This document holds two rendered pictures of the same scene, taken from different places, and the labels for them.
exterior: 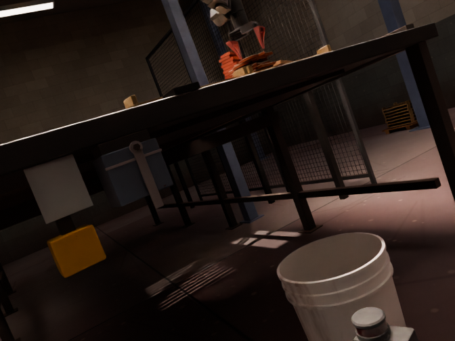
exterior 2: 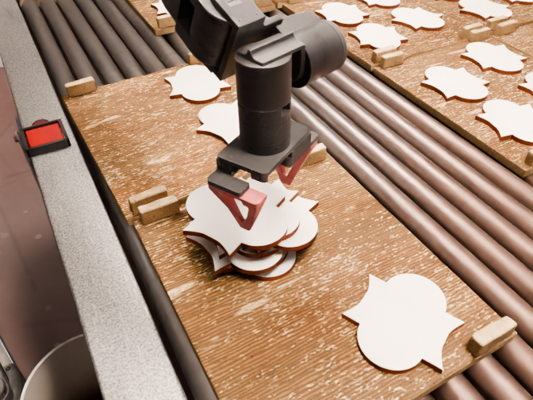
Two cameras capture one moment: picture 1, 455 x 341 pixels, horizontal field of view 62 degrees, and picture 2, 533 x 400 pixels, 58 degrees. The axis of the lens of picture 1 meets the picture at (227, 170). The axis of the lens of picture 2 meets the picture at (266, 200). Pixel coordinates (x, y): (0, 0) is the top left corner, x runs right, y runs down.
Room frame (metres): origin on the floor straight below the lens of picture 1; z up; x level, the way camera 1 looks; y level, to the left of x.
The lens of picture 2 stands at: (1.44, -0.68, 1.45)
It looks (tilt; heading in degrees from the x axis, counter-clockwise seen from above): 43 degrees down; 92
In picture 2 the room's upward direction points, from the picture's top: straight up
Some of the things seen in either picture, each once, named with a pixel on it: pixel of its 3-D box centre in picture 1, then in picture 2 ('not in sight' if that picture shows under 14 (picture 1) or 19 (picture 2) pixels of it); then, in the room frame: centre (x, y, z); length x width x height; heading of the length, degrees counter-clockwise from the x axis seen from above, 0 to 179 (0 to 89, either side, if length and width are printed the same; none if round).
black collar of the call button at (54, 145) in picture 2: (181, 92); (44, 137); (1.00, 0.04, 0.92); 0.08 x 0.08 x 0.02; 30
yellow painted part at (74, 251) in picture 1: (61, 216); not in sight; (0.80, 0.36, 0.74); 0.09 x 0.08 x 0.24; 120
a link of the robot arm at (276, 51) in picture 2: (233, 7); (267, 75); (1.43, -0.23, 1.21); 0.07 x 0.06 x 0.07; 45
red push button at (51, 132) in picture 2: not in sight; (45, 137); (1.00, 0.04, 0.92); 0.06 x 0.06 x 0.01; 30
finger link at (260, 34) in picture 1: (255, 37); (250, 193); (1.41, -0.27, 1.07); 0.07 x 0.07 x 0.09; 60
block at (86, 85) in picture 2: (131, 102); (80, 86); (1.03, 0.18, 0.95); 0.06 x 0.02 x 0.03; 32
